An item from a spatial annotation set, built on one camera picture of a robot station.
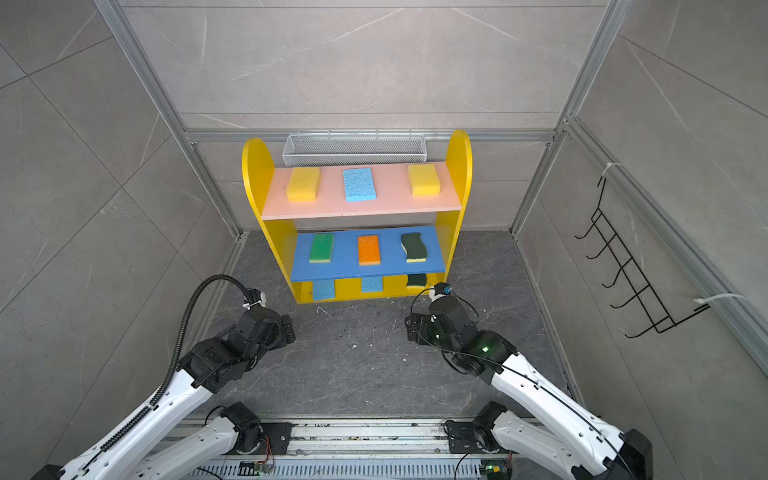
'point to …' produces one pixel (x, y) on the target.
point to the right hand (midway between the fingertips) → (414, 319)
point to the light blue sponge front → (323, 289)
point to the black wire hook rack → (646, 298)
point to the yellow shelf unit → (362, 231)
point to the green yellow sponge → (322, 248)
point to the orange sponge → (369, 250)
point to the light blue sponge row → (371, 284)
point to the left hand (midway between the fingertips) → (279, 319)
